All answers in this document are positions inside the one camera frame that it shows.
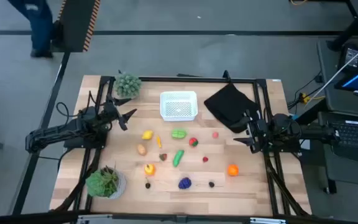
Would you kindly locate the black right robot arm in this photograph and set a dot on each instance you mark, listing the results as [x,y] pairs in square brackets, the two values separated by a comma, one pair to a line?
[291,130]

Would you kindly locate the toy orange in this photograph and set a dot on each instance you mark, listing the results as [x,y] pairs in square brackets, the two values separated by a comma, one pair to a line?
[233,170]

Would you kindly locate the white rod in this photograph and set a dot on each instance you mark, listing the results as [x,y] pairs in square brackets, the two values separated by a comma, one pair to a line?
[346,66]

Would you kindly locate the green toy cucumber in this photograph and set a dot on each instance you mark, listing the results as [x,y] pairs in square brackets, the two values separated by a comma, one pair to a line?
[178,158]

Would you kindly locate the black rig beam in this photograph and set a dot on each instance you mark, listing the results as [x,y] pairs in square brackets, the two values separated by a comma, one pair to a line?
[141,217]

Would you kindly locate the dark green leafy potted plant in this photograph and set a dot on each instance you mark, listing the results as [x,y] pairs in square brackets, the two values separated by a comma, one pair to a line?
[104,183]

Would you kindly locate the black aluminium table frame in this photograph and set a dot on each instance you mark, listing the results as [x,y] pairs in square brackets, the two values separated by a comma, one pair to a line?
[197,79]

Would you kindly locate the black cloth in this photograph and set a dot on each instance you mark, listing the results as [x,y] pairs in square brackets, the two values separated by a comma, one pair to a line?
[225,102]

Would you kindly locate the purple toy grapes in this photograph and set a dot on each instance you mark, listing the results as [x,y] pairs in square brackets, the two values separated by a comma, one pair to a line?
[185,183]

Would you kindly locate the person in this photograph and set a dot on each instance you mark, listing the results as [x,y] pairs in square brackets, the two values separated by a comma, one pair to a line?
[40,28]

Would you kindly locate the black keyboard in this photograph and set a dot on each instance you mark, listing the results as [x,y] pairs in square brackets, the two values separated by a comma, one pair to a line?
[356,137]

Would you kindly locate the dark toy cherry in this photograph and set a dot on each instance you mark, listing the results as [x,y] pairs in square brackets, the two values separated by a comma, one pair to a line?
[211,184]
[147,185]

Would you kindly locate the yellow toy lemon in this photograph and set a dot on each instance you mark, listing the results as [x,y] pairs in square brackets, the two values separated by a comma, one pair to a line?
[147,135]

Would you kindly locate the black stand leg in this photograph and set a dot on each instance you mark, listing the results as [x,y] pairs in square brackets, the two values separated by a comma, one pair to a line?
[353,28]

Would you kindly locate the pink toy peach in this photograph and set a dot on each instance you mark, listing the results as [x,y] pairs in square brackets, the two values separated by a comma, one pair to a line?
[215,135]

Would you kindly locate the blue box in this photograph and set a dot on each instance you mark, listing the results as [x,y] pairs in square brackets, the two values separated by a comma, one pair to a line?
[294,117]

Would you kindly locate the black power adapter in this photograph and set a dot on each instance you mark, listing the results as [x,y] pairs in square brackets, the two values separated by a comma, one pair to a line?
[351,56]

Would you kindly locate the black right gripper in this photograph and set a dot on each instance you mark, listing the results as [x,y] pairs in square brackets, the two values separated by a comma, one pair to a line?
[258,132]

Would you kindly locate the white plastic basket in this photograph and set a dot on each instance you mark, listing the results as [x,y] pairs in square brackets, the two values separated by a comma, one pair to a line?
[179,107]

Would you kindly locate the silver bracket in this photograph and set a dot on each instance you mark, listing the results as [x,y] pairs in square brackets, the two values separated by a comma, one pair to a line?
[266,221]
[92,219]

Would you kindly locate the pale green bushy potted plant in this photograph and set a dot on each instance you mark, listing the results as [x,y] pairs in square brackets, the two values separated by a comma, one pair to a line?
[127,85]

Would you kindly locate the brown toy potato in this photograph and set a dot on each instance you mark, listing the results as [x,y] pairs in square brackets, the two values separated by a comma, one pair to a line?
[141,149]

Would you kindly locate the black hazard striped floor mat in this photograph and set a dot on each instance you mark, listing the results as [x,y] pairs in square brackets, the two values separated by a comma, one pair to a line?
[76,25]

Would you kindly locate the red toy strawberry with leaves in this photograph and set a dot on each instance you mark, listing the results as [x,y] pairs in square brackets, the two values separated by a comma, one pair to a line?
[163,157]

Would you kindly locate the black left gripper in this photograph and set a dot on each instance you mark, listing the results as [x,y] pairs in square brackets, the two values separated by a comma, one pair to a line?
[113,113]

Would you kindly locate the yellow orange toy bell pepper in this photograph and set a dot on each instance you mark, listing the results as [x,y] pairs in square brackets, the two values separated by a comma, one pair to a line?
[149,170]

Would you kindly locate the light green toy vegetable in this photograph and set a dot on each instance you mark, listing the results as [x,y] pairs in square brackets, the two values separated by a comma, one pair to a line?
[179,134]

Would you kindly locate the red and green toy fruit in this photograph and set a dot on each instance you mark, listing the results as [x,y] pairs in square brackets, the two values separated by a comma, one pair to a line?
[193,142]

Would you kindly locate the small red toy berry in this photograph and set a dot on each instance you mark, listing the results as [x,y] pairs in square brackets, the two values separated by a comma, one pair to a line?
[205,159]

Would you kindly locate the dark grey desk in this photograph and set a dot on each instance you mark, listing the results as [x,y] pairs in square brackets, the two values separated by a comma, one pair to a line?
[353,175]

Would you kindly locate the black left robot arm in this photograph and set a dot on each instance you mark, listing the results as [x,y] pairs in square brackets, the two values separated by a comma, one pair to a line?
[57,130]

